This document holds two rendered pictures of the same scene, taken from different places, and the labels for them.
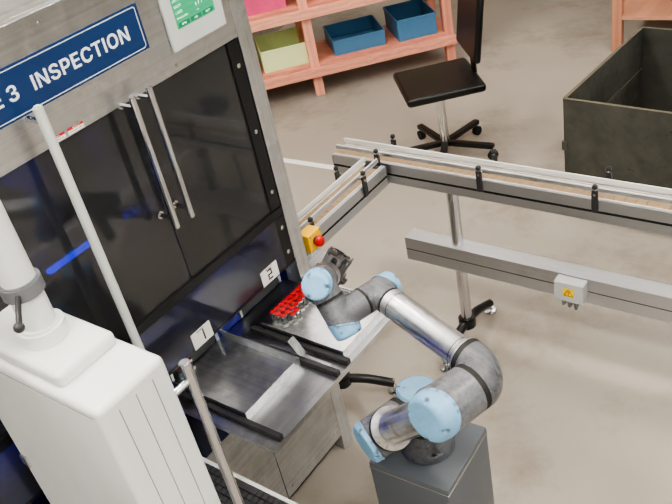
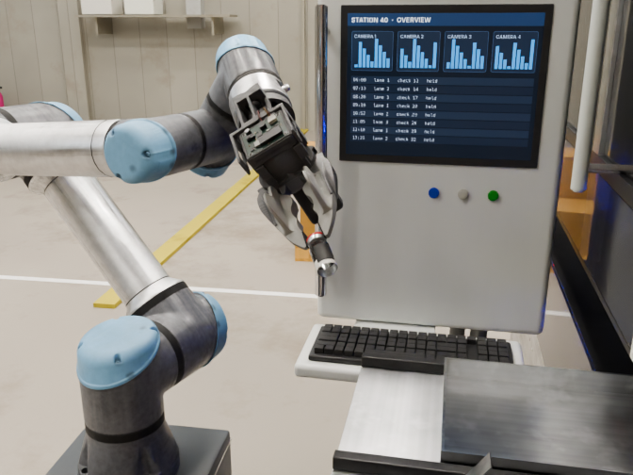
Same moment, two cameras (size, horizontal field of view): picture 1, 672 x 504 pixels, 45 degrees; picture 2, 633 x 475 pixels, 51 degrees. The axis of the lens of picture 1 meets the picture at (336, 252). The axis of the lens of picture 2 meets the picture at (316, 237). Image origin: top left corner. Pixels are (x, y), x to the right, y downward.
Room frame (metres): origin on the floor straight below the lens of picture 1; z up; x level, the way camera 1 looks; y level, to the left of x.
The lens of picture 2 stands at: (2.47, -0.33, 1.44)
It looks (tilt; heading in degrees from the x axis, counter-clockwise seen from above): 18 degrees down; 149
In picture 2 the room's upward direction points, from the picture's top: straight up
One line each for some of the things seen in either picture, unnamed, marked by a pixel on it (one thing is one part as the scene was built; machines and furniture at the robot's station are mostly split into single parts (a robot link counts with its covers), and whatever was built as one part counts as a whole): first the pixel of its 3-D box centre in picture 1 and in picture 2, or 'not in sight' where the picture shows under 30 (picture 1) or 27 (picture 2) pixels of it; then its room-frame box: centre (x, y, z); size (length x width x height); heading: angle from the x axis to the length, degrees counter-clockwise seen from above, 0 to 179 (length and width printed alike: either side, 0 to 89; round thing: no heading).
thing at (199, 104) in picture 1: (212, 158); not in sight; (2.20, 0.30, 1.50); 0.43 x 0.01 x 0.59; 138
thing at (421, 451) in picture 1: (425, 432); (127, 440); (1.58, -0.14, 0.84); 0.15 x 0.15 x 0.10
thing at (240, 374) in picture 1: (233, 372); (561, 421); (1.94, 0.40, 0.90); 0.34 x 0.26 x 0.04; 48
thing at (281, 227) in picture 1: (263, 160); not in sight; (2.34, 0.16, 1.40); 0.05 x 0.01 x 0.80; 138
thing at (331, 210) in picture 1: (327, 207); not in sight; (2.76, 0.00, 0.92); 0.69 x 0.15 x 0.16; 138
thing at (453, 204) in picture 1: (460, 260); not in sight; (2.86, -0.52, 0.46); 0.09 x 0.09 x 0.77; 48
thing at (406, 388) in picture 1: (418, 404); (123, 369); (1.58, -0.13, 0.96); 0.13 x 0.12 x 0.14; 120
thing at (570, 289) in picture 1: (570, 289); not in sight; (2.45, -0.87, 0.50); 0.12 x 0.05 x 0.09; 48
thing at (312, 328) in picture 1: (324, 316); not in sight; (2.12, 0.08, 0.90); 0.34 x 0.26 x 0.04; 47
